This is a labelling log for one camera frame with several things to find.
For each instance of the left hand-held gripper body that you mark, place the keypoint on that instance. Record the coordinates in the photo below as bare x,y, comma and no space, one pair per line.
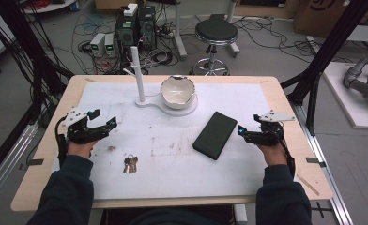
80,132

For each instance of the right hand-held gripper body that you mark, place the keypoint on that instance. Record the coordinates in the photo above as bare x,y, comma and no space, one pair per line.
266,134

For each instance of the bunch of metal keys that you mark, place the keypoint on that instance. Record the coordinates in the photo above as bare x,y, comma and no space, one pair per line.
130,164

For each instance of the white stand with hook pole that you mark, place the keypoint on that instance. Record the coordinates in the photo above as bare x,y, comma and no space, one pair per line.
139,78

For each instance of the white bowl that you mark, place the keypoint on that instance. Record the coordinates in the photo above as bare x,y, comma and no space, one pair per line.
176,90

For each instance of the person's left hand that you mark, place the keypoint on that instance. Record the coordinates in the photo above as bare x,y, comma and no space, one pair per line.
80,149

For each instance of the person's right hand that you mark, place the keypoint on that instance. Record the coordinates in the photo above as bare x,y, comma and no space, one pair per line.
274,154

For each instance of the wooden table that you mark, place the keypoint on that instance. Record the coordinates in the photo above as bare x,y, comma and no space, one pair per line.
301,146

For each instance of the thin wooden stick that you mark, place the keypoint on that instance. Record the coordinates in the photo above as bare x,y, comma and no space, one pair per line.
308,185

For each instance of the grey power supply unit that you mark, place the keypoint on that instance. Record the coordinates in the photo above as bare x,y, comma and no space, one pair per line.
110,46
97,45

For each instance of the white table mat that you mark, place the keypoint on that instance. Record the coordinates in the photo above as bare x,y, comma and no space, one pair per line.
172,175

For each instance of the white table leg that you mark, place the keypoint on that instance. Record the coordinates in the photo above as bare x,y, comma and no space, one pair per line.
240,215

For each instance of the white floor board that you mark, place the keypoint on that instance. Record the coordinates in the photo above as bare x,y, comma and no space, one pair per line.
348,106

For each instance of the black computer tower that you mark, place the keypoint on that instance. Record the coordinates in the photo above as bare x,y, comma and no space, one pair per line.
147,28
126,34

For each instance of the black round stool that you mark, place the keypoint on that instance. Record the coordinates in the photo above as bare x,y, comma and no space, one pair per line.
216,31

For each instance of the white power adapter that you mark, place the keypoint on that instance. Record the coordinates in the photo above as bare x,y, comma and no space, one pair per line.
130,9

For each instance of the cardboard box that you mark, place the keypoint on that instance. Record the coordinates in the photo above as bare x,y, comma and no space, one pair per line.
313,15

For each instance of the aluminium floor rail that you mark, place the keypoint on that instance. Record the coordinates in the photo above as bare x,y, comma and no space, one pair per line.
326,175
7,156

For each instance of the black metal frame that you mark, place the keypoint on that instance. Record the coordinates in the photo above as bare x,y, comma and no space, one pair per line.
332,43
22,40

